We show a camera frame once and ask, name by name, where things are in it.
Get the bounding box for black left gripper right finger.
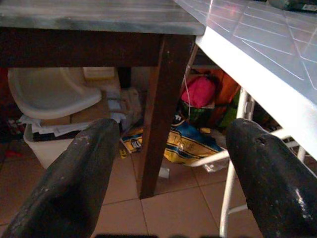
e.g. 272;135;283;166
225;118;317;238

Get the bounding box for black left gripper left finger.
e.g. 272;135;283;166
1;118;121;238

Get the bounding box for white plastic bin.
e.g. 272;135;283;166
23;123;81;170

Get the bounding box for brown cardboard box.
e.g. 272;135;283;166
41;91;112;126

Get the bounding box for white plastic chair seat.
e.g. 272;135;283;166
7;67;102;120

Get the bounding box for yellow blue plastic bag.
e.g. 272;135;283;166
120;122;227;166

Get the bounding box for green watermelon print bag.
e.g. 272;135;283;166
178;101;216;124

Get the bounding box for orange bag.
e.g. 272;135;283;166
210;69;241;106

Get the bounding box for pink cloth bundle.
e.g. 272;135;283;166
181;76;216;109

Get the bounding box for white plastic folding table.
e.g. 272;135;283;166
173;0;317;238

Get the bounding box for dark wooden table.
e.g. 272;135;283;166
0;0;206;200

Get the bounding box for white hanging cord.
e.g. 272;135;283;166
183;64;192;119

